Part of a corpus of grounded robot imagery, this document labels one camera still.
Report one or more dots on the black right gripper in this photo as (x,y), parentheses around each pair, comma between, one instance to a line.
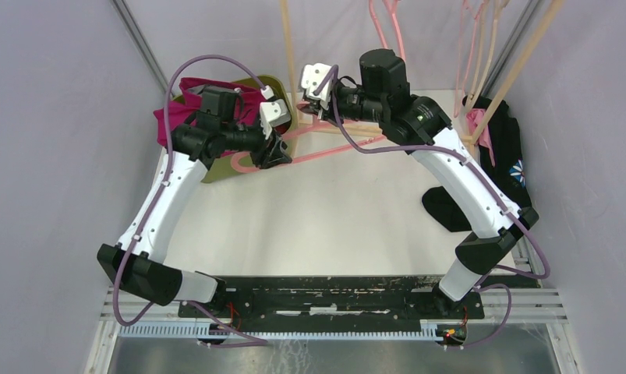
(327,114)

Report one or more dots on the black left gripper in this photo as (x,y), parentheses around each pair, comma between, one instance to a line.
(274,153)

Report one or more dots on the pink hanger of magenta skirt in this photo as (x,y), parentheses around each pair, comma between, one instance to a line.
(316,139)

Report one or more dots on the magenta pleated skirt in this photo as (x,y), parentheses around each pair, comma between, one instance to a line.
(178,111)

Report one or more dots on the pink wire hanger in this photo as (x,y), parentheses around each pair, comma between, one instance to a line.
(465,51)

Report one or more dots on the beige plastic hanger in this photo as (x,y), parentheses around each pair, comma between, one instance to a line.
(486,55)

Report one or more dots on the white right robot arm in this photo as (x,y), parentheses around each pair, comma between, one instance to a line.
(418,126)

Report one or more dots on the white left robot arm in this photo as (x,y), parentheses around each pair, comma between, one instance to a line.
(221,124)

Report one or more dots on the wooden clothes rack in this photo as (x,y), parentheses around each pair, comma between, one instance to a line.
(474,133)

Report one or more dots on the olive green plastic basket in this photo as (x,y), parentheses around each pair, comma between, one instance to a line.
(224,168)

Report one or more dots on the grey garment on rack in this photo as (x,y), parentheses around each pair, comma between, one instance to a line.
(195,90)

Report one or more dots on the black shirt with flower print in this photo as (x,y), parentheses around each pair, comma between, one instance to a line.
(500,156)

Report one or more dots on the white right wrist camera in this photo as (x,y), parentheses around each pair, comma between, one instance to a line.
(316,83)

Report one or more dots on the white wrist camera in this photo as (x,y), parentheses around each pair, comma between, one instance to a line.
(273,112)
(316,83)

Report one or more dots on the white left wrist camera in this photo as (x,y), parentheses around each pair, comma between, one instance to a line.
(273,112)

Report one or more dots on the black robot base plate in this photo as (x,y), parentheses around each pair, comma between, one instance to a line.
(382,304)

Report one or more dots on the aluminium corner rail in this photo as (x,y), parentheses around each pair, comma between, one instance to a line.
(149,59)

